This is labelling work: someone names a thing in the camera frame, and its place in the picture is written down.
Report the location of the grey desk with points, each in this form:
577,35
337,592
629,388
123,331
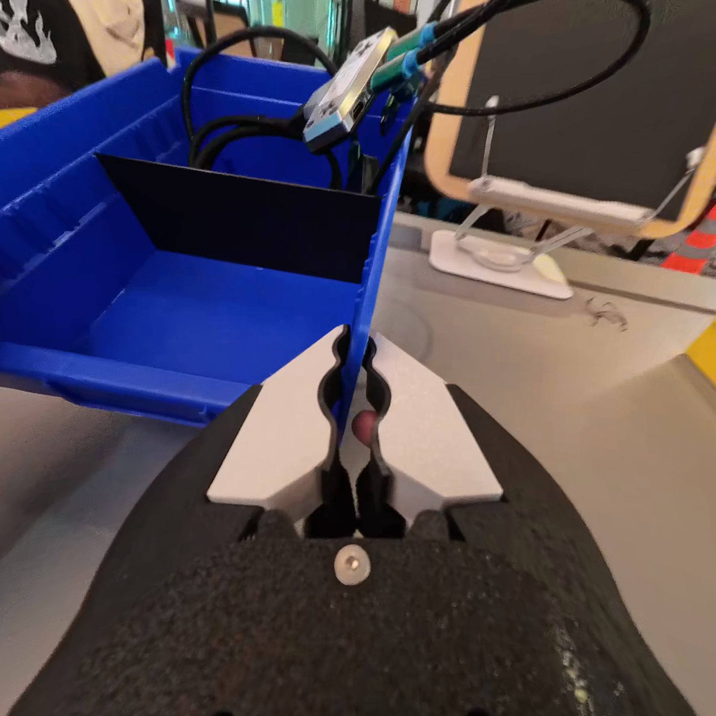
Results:
559,419

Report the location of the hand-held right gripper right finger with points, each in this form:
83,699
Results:
436,447

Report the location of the black thread tangle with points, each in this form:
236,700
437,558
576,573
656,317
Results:
607,319

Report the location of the black board on white stand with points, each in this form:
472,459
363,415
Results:
559,156

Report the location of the black silver video switch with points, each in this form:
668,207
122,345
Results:
347,84

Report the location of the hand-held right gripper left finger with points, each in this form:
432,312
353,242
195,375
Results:
274,447

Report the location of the blue plastic bin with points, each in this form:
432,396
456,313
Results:
196,313

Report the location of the orange traffic cone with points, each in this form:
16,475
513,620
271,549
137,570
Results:
693,246

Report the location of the cream hooded jacket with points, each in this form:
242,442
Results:
106,28

